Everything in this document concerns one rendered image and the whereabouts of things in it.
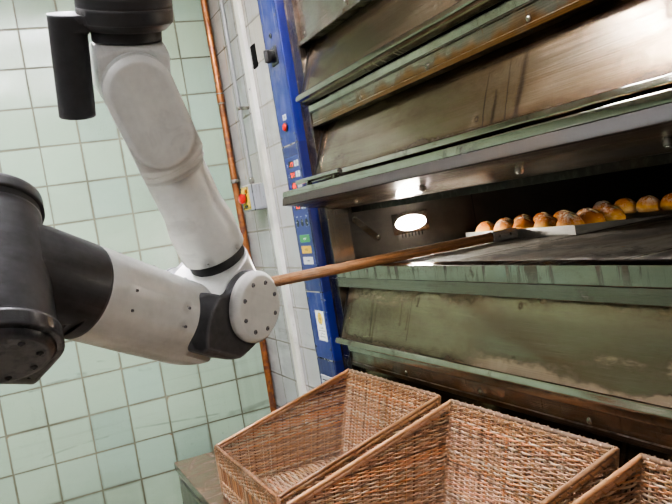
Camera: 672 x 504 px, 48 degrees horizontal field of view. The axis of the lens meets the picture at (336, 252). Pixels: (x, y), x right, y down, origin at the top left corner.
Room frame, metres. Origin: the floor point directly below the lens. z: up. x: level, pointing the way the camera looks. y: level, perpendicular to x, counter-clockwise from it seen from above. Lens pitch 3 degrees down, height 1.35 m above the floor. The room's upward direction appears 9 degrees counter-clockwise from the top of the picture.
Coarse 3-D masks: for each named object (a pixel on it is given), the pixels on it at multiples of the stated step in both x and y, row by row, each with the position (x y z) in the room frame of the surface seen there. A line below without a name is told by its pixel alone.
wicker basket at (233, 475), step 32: (352, 384) 2.32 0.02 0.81; (384, 384) 2.14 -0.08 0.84; (288, 416) 2.28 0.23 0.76; (320, 416) 2.32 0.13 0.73; (352, 416) 2.31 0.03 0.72; (384, 416) 2.12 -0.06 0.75; (416, 416) 1.85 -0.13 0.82; (224, 448) 2.19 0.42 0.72; (256, 448) 2.23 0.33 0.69; (288, 448) 2.27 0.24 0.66; (320, 448) 2.32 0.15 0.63; (352, 448) 1.78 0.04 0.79; (224, 480) 2.15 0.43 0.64; (256, 480) 1.82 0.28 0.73; (288, 480) 2.20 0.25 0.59; (320, 480) 1.74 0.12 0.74
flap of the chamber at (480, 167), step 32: (576, 128) 1.15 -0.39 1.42; (608, 128) 1.09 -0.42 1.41; (640, 128) 1.04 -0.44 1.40; (448, 160) 1.48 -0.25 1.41; (480, 160) 1.38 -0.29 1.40; (512, 160) 1.35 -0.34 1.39; (544, 160) 1.34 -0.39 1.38; (576, 160) 1.33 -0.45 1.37; (608, 160) 1.33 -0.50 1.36; (320, 192) 2.08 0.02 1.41; (352, 192) 1.93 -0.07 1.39; (384, 192) 1.92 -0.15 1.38; (416, 192) 1.91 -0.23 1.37
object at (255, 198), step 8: (256, 184) 2.93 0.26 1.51; (248, 192) 2.92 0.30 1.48; (256, 192) 2.92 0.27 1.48; (264, 192) 2.94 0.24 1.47; (248, 200) 2.93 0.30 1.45; (256, 200) 2.92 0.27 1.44; (264, 200) 2.93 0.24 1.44; (248, 208) 2.94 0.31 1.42; (256, 208) 2.92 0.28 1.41; (264, 208) 2.96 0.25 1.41
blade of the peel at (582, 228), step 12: (636, 216) 2.34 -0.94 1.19; (648, 216) 2.26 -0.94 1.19; (660, 216) 2.21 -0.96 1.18; (528, 228) 2.27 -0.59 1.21; (540, 228) 2.22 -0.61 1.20; (552, 228) 2.17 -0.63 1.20; (564, 228) 2.12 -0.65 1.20; (576, 228) 2.09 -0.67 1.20; (588, 228) 2.10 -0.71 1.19; (600, 228) 2.12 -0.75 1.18
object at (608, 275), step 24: (384, 264) 2.15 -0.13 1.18; (408, 264) 2.02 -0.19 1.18; (432, 264) 1.90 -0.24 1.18; (456, 264) 1.80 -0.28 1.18; (480, 264) 1.71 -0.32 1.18; (504, 264) 1.62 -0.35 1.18; (528, 264) 1.54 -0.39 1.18; (552, 264) 1.47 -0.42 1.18; (576, 264) 1.41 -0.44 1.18; (600, 264) 1.35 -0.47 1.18; (624, 264) 1.30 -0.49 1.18; (648, 264) 1.25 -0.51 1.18
